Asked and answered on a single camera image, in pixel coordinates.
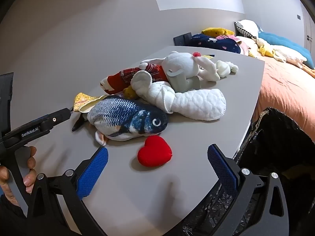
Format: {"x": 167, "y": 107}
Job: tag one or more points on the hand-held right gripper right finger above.
{"x": 221, "y": 169}

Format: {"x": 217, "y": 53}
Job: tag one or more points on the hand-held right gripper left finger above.
{"x": 94, "y": 172}

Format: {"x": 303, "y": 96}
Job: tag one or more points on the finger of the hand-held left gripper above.
{"x": 59, "y": 116}

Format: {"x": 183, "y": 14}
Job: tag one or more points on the red heart plush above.
{"x": 153, "y": 152}

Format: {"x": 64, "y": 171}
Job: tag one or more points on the black trash bag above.
{"x": 278, "y": 140}

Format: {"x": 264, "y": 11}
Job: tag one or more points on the small yellow plush toy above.
{"x": 130, "y": 93}

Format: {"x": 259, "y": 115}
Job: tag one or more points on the grey foam corner guard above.
{"x": 181, "y": 83}

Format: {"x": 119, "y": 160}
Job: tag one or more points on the person's left forearm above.
{"x": 11, "y": 221}

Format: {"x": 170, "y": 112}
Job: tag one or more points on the person's left hand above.
{"x": 31, "y": 159}

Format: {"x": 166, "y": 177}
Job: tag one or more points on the blue fish plush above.
{"x": 123, "y": 115}

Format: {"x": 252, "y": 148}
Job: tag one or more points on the white quilted cloth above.
{"x": 199, "y": 103}

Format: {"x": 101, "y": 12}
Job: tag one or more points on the white terry plush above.
{"x": 155, "y": 94}

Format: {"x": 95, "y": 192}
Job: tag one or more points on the bed with orange sheet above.
{"x": 283, "y": 86}

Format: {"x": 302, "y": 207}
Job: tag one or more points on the white rabbit plush plaid dress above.
{"x": 181, "y": 62}

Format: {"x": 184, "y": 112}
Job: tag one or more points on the navy printed blanket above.
{"x": 214, "y": 43}

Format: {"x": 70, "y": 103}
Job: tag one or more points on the yellow duck plush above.
{"x": 267, "y": 50}

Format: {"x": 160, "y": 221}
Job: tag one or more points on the white goose plush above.
{"x": 288, "y": 52}

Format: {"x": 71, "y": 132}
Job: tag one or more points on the black box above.
{"x": 182, "y": 39}

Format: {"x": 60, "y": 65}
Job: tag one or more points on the mustard yellow cloth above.
{"x": 216, "y": 31}

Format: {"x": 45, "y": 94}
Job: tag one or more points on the teal pillow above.
{"x": 283, "y": 40}

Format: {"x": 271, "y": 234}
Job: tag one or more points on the checkered pillow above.
{"x": 247, "y": 28}

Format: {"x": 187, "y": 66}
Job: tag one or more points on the white door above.
{"x": 309, "y": 24}

